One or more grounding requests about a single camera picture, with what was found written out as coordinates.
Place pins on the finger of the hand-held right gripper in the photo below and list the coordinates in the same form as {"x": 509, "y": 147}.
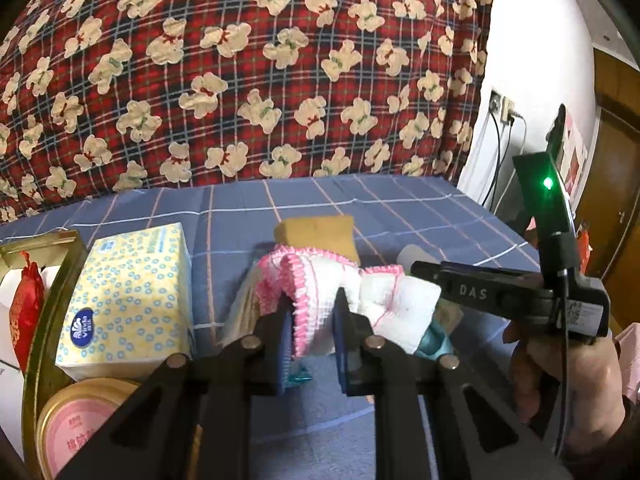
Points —
{"x": 475, "y": 290}

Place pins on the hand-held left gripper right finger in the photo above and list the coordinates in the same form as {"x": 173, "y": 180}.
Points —
{"x": 342, "y": 340}

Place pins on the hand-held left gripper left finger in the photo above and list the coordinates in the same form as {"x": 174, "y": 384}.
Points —
{"x": 282, "y": 345}

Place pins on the pink trimmed white knit cloth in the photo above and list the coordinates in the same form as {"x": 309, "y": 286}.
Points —
{"x": 320, "y": 280}

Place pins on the yellow sponge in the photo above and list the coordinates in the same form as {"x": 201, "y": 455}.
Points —
{"x": 315, "y": 232}

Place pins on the gold metal tin box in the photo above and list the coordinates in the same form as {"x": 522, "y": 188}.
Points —
{"x": 55, "y": 305}

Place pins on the red gold embroidered pouch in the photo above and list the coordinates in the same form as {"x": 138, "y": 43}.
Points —
{"x": 27, "y": 310}

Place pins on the person's right forearm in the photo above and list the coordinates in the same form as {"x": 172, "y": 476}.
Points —
{"x": 610, "y": 450}

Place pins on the person's right hand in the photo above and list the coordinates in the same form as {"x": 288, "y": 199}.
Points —
{"x": 590, "y": 375}

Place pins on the teal plastic wrapper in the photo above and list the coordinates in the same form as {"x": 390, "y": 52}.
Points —
{"x": 296, "y": 381}

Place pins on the blue plaid bedsheet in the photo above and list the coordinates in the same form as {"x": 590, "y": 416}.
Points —
{"x": 240, "y": 240}

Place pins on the brown wooden door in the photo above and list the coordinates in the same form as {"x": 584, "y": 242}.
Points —
{"x": 615, "y": 170}

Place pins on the pink patterned board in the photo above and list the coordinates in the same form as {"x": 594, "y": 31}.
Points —
{"x": 570, "y": 150}

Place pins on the yellow dotted tissue pack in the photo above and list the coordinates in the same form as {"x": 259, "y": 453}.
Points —
{"x": 125, "y": 300}

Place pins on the round pink lidded tin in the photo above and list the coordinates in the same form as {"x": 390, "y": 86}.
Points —
{"x": 75, "y": 430}

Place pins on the red plaid teddy bear blanket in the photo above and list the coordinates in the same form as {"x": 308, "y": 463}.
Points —
{"x": 250, "y": 85}

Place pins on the wall socket with white plug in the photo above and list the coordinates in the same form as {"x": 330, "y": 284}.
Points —
{"x": 508, "y": 111}

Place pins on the wall socket with black plug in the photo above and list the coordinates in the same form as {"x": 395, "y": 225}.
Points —
{"x": 495, "y": 101}

